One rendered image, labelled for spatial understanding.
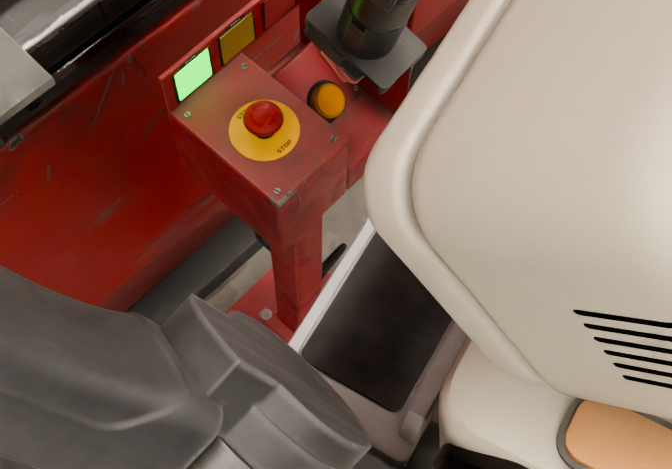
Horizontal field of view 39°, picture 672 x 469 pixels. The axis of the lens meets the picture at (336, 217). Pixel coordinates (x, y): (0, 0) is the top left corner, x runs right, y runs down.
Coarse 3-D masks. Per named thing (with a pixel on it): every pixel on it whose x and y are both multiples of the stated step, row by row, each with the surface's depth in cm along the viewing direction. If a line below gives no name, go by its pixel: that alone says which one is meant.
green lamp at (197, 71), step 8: (200, 56) 95; (208, 56) 96; (192, 64) 95; (200, 64) 96; (208, 64) 97; (184, 72) 95; (192, 72) 96; (200, 72) 97; (208, 72) 98; (176, 80) 94; (184, 80) 96; (192, 80) 97; (200, 80) 98; (184, 88) 97; (192, 88) 98; (184, 96) 98
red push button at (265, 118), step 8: (256, 104) 95; (264, 104) 95; (272, 104) 95; (248, 112) 95; (256, 112) 95; (264, 112) 95; (272, 112) 95; (280, 112) 95; (248, 120) 95; (256, 120) 94; (264, 120) 94; (272, 120) 95; (280, 120) 95; (248, 128) 95; (256, 128) 94; (264, 128) 94; (272, 128) 94; (264, 136) 95
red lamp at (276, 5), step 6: (270, 0) 98; (276, 0) 99; (282, 0) 100; (288, 0) 101; (294, 0) 102; (264, 6) 98; (270, 6) 99; (276, 6) 100; (282, 6) 101; (288, 6) 102; (264, 12) 99; (270, 12) 100; (276, 12) 101; (282, 12) 102; (270, 18) 101; (276, 18) 102; (270, 24) 102
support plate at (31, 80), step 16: (0, 32) 75; (0, 48) 75; (16, 48) 75; (0, 64) 74; (16, 64) 74; (32, 64) 74; (0, 80) 73; (16, 80) 73; (32, 80) 73; (48, 80) 74; (0, 96) 73; (16, 96) 73; (32, 96) 73; (0, 112) 72; (16, 112) 73
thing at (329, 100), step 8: (320, 88) 105; (328, 88) 105; (336, 88) 106; (312, 96) 105; (320, 96) 105; (328, 96) 105; (336, 96) 106; (344, 96) 106; (312, 104) 105; (320, 104) 105; (328, 104) 105; (336, 104) 106; (344, 104) 106; (320, 112) 105; (328, 112) 105; (336, 112) 106
